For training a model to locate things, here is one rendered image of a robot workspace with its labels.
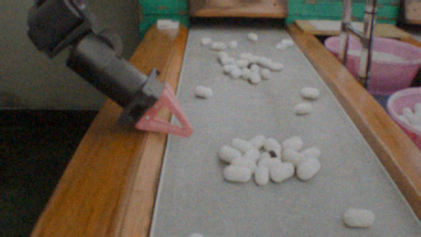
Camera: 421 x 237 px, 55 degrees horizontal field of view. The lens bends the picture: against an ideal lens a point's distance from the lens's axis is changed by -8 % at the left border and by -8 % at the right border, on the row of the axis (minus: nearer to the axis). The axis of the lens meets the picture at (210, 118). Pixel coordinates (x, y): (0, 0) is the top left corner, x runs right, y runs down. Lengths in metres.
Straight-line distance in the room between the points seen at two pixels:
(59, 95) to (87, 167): 1.99
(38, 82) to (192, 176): 2.05
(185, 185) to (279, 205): 0.12
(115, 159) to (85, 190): 0.08
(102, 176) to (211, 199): 0.13
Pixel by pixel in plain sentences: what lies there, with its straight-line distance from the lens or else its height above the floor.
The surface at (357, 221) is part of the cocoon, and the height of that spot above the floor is 0.75.
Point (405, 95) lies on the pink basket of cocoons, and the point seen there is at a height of 0.76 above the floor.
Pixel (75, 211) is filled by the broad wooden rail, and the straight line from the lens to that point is 0.47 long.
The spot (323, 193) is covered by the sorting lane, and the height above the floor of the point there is 0.74.
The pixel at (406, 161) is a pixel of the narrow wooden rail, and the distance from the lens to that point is 0.59.
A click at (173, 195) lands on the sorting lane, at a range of 0.52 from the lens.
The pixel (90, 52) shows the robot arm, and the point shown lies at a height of 0.88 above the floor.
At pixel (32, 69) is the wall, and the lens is 2.53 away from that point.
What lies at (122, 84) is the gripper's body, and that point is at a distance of 0.59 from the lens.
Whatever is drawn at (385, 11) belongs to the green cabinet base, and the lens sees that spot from 1.48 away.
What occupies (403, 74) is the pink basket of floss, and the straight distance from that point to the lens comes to 1.08.
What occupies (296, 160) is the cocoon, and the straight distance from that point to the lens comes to 0.57.
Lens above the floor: 1.03
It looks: 24 degrees down
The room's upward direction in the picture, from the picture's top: straight up
